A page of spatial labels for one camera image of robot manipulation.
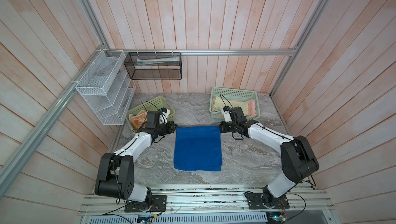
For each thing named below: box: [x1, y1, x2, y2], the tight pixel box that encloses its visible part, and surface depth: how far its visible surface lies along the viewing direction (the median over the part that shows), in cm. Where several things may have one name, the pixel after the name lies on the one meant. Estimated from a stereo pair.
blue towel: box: [173, 125, 223, 172], surface depth 92 cm
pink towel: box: [246, 99, 257, 117], surface depth 108 cm
